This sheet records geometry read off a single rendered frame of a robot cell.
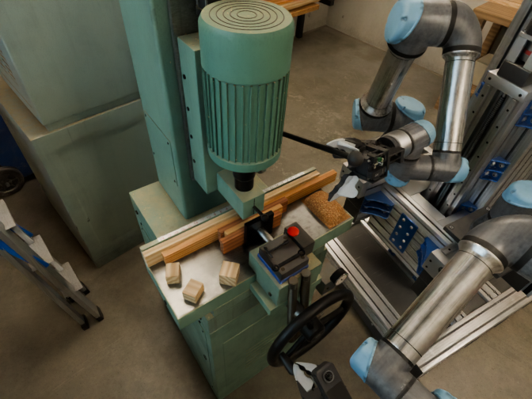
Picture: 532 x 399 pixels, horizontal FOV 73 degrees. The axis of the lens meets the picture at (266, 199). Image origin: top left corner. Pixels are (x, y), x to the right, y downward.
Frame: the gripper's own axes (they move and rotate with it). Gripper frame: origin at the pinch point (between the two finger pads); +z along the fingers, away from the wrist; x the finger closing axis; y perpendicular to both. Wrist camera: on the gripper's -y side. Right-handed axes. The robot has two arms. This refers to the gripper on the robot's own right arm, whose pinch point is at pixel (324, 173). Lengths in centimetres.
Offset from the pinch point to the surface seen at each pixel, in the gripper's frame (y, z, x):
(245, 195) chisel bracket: -15.7, 13.8, 6.8
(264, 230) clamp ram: -12.5, 11.5, 17.9
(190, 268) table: -18.2, 32.4, 22.9
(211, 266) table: -15.8, 27.3, 23.6
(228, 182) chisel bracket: -21.7, 15.1, 4.8
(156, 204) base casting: -55, 28, 22
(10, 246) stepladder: -75, 74, 26
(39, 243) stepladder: -95, 69, 40
